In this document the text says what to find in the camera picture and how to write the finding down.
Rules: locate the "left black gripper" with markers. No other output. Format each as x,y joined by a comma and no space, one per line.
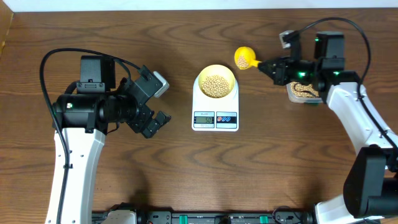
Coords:
144,114

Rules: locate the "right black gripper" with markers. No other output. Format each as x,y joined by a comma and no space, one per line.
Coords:
278,75

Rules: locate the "yellow measuring scoop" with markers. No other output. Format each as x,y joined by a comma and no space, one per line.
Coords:
245,58

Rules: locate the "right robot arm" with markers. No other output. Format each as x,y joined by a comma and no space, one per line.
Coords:
367,193

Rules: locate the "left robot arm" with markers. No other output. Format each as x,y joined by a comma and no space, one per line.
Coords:
83,114

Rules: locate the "white digital kitchen scale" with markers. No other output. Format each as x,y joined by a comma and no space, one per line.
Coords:
215,114

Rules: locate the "pale yellow bowl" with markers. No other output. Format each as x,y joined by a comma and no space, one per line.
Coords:
217,70

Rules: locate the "soybeans in bowl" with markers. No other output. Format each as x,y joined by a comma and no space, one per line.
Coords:
215,86

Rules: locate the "clear plastic container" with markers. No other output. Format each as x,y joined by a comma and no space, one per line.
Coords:
296,99

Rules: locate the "soybeans in container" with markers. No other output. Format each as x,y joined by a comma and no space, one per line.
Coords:
303,91

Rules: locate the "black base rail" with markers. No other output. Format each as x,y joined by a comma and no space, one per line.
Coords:
167,215

